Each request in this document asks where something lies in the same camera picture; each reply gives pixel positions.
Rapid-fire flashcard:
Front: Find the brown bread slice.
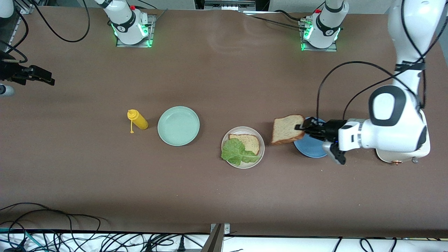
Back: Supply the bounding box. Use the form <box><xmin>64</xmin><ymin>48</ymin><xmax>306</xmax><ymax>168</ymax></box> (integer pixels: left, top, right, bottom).
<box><xmin>270</xmin><ymin>114</ymin><xmax>306</xmax><ymax>146</ymax></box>
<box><xmin>228</xmin><ymin>134</ymin><xmax>260</xmax><ymax>156</ymax></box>

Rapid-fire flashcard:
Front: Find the green lettuce leaf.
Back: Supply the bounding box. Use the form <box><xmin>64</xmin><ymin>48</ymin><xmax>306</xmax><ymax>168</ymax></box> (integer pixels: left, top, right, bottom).
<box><xmin>221</xmin><ymin>138</ymin><xmax>261</xmax><ymax>166</ymax></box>

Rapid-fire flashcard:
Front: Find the yellow squeeze bottle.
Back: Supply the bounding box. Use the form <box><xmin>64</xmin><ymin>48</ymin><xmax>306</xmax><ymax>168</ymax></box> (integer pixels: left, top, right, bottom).
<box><xmin>127</xmin><ymin>109</ymin><xmax>149</xmax><ymax>134</ymax></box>

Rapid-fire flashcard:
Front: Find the blue plate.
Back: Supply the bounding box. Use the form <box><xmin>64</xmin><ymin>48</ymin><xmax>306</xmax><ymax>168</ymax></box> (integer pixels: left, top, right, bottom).
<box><xmin>293</xmin><ymin>117</ymin><xmax>331</xmax><ymax>158</ymax></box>

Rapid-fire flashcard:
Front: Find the beige plate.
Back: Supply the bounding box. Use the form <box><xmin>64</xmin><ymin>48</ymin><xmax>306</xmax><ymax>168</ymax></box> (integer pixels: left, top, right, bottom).
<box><xmin>221</xmin><ymin>126</ymin><xmax>265</xmax><ymax>169</ymax></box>

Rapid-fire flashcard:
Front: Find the mint green plate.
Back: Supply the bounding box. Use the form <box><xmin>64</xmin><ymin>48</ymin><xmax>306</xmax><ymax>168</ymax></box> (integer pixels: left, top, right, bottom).
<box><xmin>157</xmin><ymin>106</ymin><xmax>200</xmax><ymax>146</ymax></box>

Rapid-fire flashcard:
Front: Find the white toaster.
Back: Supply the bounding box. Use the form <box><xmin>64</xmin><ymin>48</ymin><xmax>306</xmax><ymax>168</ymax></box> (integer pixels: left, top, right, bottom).
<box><xmin>376</xmin><ymin>138</ymin><xmax>431</xmax><ymax>165</ymax></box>

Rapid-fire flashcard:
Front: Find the grey metal device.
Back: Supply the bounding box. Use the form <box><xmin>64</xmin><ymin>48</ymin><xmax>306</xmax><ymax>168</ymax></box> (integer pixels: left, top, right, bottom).
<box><xmin>204</xmin><ymin>0</ymin><xmax>256</xmax><ymax>10</ymax></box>

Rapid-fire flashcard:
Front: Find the grey metal beam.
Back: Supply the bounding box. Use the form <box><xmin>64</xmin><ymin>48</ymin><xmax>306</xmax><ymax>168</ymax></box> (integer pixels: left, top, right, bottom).
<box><xmin>201</xmin><ymin>224</ymin><xmax>224</xmax><ymax>252</ymax></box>

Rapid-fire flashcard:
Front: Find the aluminium frame rail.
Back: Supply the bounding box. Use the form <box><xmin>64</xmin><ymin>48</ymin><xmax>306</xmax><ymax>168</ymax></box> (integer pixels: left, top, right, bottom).
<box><xmin>5</xmin><ymin>0</ymin><xmax>35</xmax><ymax>48</ymax></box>

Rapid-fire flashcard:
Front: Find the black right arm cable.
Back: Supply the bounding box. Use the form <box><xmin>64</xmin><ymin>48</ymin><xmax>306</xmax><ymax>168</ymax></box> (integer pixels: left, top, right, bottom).
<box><xmin>0</xmin><ymin>0</ymin><xmax>91</xmax><ymax>65</ymax></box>

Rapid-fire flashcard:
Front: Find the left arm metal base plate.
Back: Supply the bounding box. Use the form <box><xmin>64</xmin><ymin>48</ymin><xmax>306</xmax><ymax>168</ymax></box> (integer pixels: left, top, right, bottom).
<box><xmin>300</xmin><ymin>17</ymin><xmax>338</xmax><ymax>52</ymax></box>

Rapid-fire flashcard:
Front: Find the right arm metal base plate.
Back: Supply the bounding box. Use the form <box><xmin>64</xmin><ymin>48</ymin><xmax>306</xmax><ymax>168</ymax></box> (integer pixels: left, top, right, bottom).
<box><xmin>115</xmin><ymin>15</ymin><xmax>154</xmax><ymax>48</ymax></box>

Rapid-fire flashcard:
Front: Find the black braided base cable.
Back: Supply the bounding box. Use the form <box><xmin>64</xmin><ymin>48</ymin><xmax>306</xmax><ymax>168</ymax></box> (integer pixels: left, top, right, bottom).
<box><xmin>250</xmin><ymin>15</ymin><xmax>307</xmax><ymax>30</ymax></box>

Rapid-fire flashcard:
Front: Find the thin black base cable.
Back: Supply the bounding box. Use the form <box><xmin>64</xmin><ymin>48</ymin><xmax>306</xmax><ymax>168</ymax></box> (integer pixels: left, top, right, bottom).
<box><xmin>273</xmin><ymin>10</ymin><xmax>308</xmax><ymax>22</ymax></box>

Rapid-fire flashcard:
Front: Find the grey metal bracket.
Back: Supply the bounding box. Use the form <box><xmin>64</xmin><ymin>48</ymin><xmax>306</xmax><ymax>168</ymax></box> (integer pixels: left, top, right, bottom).
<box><xmin>211</xmin><ymin>223</ymin><xmax>230</xmax><ymax>235</ymax></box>

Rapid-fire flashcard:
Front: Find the teal floor cable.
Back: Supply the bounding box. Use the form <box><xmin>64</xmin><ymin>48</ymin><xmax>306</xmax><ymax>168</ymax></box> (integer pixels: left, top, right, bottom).
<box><xmin>0</xmin><ymin>227</ymin><xmax>46</xmax><ymax>252</ymax></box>

